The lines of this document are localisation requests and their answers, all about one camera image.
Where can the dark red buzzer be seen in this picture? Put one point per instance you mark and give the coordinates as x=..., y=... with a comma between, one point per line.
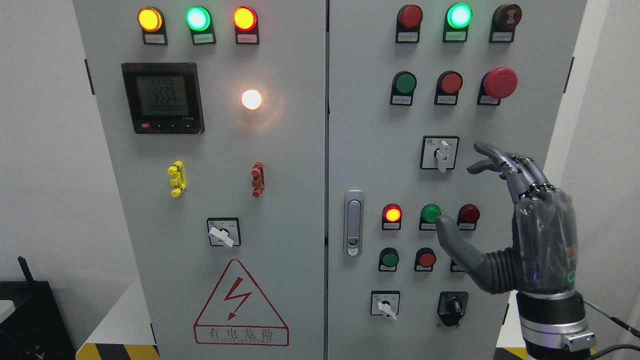
x=505, y=19

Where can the left cabinet door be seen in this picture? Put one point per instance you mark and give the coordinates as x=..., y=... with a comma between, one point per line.
x=282, y=231

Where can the cabinet door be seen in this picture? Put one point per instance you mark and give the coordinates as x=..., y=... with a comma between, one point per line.
x=376, y=148
x=282, y=231

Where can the black box with antenna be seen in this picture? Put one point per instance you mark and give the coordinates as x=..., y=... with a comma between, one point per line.
x=32, y=327

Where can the right cabinet door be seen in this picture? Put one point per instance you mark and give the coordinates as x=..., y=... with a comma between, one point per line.
x=376, y=148

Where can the red push button upper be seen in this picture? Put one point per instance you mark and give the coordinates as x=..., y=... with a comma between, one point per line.
x=447, y=88

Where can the green indicator lamp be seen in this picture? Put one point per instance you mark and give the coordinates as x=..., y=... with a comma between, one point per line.
x=428, y=216
x=200, y=24

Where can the black key selector switch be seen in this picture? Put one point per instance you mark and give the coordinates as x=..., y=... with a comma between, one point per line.
x=452, y=306

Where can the silver door latch handle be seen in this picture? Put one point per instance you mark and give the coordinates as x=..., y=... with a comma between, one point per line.
x=352, y=222

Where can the green lit lamp top right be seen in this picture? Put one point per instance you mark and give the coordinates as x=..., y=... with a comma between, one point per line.
x=456, y=24

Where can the red emergency stop button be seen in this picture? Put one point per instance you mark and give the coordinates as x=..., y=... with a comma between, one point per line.
x=497, y=85

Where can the red lit indicator lamp middle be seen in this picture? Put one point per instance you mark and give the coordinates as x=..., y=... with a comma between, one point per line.
x=391, y=217

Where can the gray rotary switch left door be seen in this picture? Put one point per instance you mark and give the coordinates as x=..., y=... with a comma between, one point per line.
x=224, y=232

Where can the gray rotary switch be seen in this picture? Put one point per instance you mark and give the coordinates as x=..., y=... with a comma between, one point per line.
x=439, y=153
x=385, y=304

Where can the gray robotic hand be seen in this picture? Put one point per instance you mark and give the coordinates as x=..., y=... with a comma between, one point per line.
x=544, y=255

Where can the red push button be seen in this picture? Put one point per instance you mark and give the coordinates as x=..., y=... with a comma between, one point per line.
x=424, y=260
x=447, y=88

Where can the red electric hazard warning sticker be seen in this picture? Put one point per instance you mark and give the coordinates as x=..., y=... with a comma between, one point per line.
x=238, y=313

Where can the green indicator lamp middle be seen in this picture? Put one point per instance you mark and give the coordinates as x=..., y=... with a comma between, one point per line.
x=428, y=216

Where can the black digital power meter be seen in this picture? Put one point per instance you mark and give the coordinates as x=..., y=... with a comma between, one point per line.
x=164, y=98

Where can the robot arm with silver wrist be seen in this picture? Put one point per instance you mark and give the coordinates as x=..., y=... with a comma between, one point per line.
x=554, y=327

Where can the gray rotary switch bottom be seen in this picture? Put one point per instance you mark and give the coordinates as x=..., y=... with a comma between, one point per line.
x=385, y=304

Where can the green indicator lamp top left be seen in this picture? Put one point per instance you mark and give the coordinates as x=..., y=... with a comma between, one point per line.
x=200, y=24

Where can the yellow indicator lamp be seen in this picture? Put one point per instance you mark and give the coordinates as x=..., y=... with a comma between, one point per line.
x=153, y=26

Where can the red push button lower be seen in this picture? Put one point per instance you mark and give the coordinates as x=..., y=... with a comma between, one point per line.
x=424, y=260

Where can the red-orange indicator lamp top left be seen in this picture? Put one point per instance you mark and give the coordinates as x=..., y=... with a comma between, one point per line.
x=246, y=26

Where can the white glowing lamp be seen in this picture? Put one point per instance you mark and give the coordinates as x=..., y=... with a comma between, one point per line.
x=251, y=99

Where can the green push button upper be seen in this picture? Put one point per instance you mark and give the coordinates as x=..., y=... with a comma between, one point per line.
x=403, y=86

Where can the red indicator lamp top right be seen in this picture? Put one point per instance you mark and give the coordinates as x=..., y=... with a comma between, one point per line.
x=409, y=19

